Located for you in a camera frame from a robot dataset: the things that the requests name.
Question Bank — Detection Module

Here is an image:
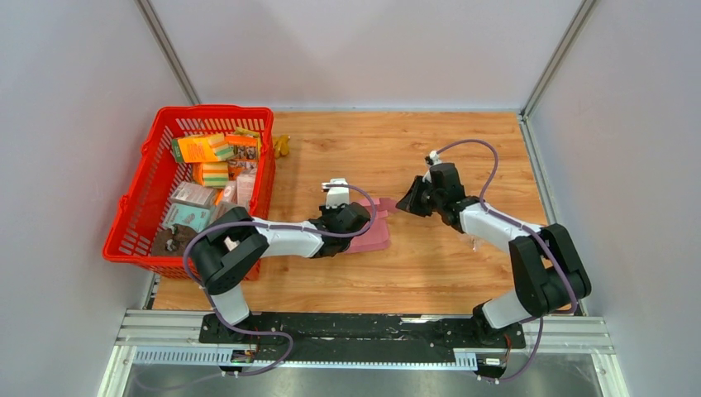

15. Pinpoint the yellow banana toy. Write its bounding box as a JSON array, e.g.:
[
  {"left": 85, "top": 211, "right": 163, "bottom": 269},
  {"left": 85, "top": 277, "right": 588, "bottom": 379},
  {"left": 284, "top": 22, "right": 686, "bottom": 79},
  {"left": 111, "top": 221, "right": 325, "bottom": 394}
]
[{"left": 273, "top": 135, "right": 290, "bottom": 159}]

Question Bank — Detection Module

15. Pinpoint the clear plastic wrapper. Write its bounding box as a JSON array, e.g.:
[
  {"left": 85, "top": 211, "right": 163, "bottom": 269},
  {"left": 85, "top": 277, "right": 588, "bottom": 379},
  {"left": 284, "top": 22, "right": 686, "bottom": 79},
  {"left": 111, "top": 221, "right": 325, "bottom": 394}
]
[{"left": 460, "top": 234, "right": 484, "bottom": 252}]

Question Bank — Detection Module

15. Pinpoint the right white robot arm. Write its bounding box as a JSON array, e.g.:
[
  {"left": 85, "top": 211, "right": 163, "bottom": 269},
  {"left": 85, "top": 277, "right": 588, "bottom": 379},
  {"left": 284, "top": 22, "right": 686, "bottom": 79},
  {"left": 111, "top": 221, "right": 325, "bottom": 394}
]
[{"left": 396, "top": 163, "right": 592, "bottom": 347}]

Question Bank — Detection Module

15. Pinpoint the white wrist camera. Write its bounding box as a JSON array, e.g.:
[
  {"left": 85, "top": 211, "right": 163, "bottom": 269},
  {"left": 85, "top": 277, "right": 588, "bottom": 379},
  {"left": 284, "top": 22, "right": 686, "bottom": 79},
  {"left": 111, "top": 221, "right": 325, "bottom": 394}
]
[
  {"left": 423, "top": 151, "right": 442, "bottom": 183},
  {"left": 322, "top": 178, "right": 350, "bottom": 209}
]

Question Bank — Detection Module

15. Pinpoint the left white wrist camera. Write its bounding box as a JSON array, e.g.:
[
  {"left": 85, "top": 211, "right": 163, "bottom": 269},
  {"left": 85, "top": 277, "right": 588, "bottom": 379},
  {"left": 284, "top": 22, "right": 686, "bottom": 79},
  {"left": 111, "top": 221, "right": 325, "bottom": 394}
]
[{"left": 322, "top": 178, "right": 350, "bottom": 209}]

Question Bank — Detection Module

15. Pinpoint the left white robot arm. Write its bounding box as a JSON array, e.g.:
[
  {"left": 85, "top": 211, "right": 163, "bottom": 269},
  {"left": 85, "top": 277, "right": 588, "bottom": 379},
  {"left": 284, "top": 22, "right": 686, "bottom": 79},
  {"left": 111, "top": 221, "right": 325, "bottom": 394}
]
[{"left": 183, "top": 202, "right": 376, "bottom": 343}]

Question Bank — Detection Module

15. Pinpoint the orange green sponge pack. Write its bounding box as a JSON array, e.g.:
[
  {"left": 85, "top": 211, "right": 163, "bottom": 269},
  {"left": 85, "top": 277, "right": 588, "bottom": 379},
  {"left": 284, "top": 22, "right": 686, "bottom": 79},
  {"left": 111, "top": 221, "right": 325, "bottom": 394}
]
[{"left": 171, "top": 133, "right": 234, "bottom": 163}]

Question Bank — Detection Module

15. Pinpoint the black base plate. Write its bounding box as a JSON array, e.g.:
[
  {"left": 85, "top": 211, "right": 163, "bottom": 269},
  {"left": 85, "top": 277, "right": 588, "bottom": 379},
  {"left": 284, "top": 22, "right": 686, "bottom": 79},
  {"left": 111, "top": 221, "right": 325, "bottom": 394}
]
[{"left": 198, "top": 312, "right": 526, "bottom": 364}]

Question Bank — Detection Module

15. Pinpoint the aluminium frame rail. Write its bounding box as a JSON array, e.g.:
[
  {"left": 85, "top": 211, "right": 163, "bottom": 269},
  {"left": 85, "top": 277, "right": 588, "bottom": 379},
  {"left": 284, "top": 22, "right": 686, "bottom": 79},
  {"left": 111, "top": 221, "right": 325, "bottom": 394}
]
[{"left": 117, "top": 310, "right": 615, "bottom": 370}]

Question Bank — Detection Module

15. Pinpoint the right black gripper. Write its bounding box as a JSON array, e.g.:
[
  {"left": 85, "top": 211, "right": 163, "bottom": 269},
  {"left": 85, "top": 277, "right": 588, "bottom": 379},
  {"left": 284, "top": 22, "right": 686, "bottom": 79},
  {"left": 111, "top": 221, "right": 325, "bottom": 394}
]
[{"left": 394, "top": 175, "right": 443, "bottom": 218}]

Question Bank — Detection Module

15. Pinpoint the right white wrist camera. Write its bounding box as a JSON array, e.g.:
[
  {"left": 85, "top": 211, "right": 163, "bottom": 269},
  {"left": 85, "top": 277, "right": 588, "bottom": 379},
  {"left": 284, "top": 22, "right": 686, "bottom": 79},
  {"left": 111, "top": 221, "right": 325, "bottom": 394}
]
[{"left": 423, "top": 151, "right": 442, "bottom": 183}]

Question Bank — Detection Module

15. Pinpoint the pink paper box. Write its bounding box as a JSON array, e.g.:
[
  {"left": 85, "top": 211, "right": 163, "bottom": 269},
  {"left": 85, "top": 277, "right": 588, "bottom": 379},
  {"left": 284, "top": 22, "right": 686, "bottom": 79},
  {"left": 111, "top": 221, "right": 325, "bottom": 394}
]
[{"left": 344, "top": 198, "right": 398, "bottom": 255}]

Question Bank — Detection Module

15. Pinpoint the teal snack packet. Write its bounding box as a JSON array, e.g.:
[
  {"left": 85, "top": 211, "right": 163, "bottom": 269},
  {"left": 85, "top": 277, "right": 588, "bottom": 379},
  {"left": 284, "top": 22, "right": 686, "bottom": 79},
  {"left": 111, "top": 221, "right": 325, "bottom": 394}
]
[{"left": 160, "top": 203, "right": 212, "bottom": 232}]

